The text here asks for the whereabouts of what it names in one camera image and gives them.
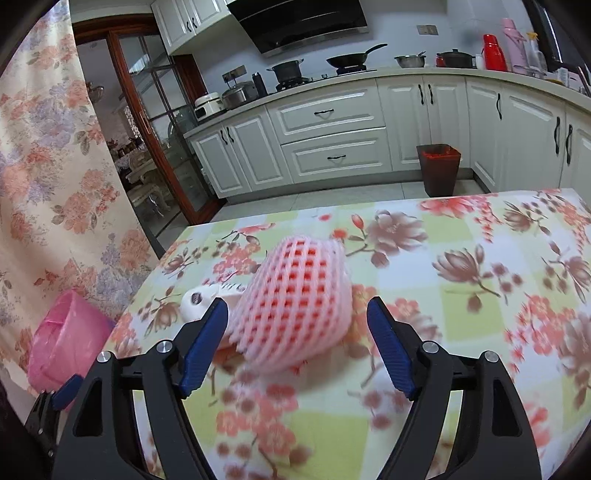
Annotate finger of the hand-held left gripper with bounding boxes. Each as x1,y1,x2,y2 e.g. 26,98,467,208
24,375,85,457

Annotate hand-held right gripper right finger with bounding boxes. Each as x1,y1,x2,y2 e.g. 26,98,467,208
367,296,542,480

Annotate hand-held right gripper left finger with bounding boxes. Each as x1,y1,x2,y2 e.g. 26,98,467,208
53,298,229,480

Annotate pink trash bin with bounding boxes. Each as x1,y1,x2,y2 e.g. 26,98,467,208
27,290,116,396

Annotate pink foam fruit net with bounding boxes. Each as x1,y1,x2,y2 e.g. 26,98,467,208
229,235,354,372

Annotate floral tablecloth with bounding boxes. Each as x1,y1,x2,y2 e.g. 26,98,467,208
99,188,591,480

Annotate white carved chair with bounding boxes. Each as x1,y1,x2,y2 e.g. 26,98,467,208
122,152,169,214

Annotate dark bin red liner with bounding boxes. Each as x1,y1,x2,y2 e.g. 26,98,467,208
416,144,462,197

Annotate white cabinet drawer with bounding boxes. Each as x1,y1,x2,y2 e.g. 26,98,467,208
281,128,393,174
268,92,386,137

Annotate floral curtain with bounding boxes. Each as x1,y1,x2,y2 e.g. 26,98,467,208
0,0,160,402

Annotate white lower cabinets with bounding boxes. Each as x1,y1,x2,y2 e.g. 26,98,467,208
184,67,591,204

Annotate white cabinets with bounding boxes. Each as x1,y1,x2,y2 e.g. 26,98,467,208
184,67,591,204
150,0,241,56

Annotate white rice cooker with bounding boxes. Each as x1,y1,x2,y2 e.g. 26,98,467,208
194,93,225,120

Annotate silver pressure cooker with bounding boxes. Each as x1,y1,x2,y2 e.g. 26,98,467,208
222,80,257,110

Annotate wooden glass door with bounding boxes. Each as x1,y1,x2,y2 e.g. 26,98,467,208
71,14,227,228

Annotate gas stove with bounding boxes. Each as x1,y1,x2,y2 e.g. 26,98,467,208
274,65,379,90

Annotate black wok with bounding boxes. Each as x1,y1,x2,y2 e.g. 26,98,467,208
326,44,389,70

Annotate black cooking pot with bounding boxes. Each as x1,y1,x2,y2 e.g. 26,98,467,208
268,58,305,86

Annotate red black casserole pot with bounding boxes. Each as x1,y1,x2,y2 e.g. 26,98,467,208
435,48,477,69

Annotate red thermos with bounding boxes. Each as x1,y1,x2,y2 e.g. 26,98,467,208
482,34,509,72

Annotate clear bottle yellow top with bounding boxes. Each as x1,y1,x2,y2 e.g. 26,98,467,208
526,31,548,75

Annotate pink thermos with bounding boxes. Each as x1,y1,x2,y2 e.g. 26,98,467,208
501,17,529,75

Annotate white upper cabinets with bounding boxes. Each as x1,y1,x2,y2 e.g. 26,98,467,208
150,0,241,56

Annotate black range hood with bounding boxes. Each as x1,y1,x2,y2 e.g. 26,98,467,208
226,0,370,58

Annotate dark framed window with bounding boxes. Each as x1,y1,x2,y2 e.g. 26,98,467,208
522,0,591,88

